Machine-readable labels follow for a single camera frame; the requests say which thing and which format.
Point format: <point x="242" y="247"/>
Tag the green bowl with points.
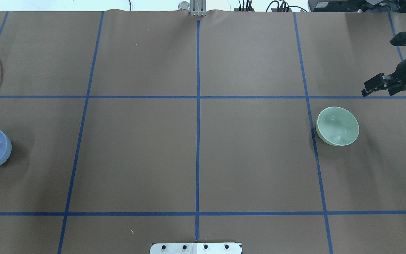
<point x="337" y="126"/>

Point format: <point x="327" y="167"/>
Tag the white camera mast base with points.
<point x="197" y="248"/>

